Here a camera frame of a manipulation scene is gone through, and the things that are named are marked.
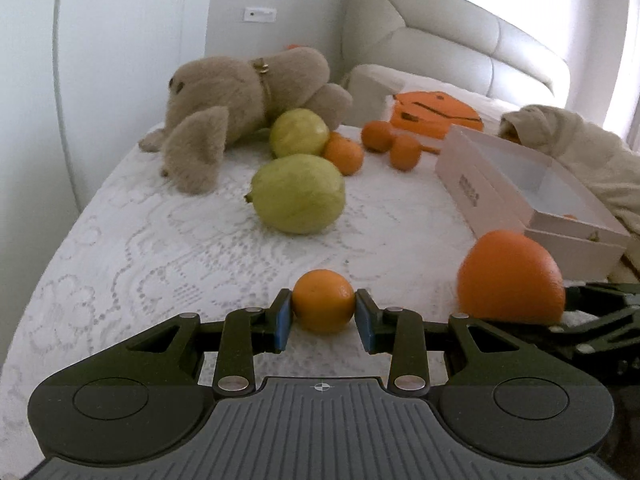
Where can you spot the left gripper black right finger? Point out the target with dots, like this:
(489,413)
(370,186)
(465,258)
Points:
(408,339)

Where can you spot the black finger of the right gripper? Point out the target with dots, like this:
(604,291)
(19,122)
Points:
(602,296)

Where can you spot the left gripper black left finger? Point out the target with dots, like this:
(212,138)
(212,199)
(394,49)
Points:
(172,353)

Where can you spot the large orange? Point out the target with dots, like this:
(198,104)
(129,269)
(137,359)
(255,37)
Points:
(508,277)

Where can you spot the small orange mandarin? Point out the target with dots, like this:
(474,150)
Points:
(323,302)

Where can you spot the pink cardboard box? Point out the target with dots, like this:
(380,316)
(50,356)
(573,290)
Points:
(500,185)

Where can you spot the green guava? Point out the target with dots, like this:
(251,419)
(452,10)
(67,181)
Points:
(298,131)
(298,194)

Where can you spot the white lace tablecloth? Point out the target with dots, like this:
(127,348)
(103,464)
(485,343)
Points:
(141,252)

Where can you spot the beige blanket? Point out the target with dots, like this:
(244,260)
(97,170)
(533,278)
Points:
(599,159)

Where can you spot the orange pen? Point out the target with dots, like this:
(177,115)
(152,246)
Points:
(430,149)

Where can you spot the orange white tissue box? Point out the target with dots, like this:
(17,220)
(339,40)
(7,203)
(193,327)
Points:
(432,113)

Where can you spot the brown plush dog toy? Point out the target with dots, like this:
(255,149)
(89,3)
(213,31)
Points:
(214,102)

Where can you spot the bed with beige sheet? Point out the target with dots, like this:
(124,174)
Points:
(372,86)

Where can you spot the beige upholstered headboard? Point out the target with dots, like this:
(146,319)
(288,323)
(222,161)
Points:
(454,41)

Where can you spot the white wall socket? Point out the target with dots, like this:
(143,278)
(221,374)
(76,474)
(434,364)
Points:
(259,14)

